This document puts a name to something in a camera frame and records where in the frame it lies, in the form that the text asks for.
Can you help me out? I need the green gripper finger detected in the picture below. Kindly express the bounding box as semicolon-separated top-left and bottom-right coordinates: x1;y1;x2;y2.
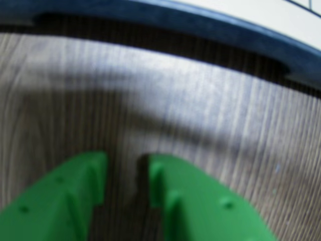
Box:
0;150;109;241
147;153;277;241

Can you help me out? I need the white gridded go board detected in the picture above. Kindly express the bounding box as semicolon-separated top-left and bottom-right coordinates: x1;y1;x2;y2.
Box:
0;0;321;87

